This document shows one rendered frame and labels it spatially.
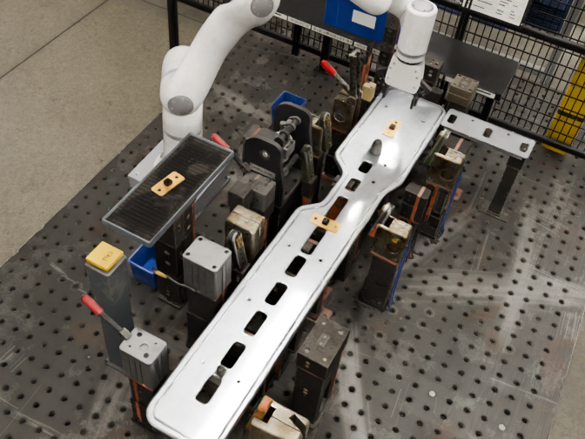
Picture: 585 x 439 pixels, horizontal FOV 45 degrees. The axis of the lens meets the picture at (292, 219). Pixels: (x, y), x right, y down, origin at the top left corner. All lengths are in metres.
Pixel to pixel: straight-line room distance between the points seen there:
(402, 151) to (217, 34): 0.66
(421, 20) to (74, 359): 1.31
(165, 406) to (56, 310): 0.66
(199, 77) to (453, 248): 0.99
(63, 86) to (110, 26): 0.60
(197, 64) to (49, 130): 1.87
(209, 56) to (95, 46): 2.35
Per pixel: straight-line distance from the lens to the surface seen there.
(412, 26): 1.99
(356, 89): 2.21
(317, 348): 1.66
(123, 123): 3.74
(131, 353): 1.61
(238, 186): 1.86
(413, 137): 2.24
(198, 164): 1.83
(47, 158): 3.61
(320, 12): 2.67
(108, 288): 1.68
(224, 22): 1.91
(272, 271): 1.81
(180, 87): 1.99
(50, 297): 2.18
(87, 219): 2.35
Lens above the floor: 2.44
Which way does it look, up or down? 48 degrees down
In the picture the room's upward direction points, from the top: 7 degrees clockwise
